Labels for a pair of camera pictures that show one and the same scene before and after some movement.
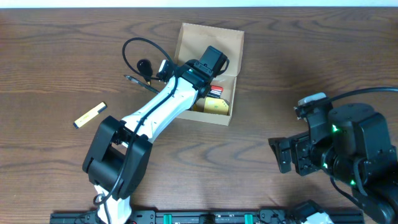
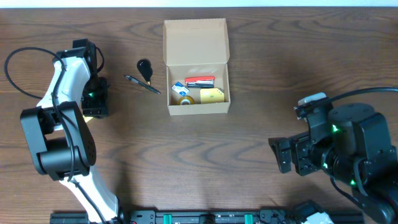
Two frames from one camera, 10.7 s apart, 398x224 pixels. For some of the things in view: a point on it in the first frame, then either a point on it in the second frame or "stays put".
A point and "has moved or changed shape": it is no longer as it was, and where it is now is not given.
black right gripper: (298, 154) stays put
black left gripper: (208, 91) to (95, 109)
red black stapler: (215, 91) has moved or changed shape
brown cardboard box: (194, 42) has moved or changed shape
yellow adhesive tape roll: (194, 107) has moved or changed shape
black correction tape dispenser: (144, 66) stays put
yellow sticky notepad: (216, 106) has moved or changed shape
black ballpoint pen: (142, 84) stays put
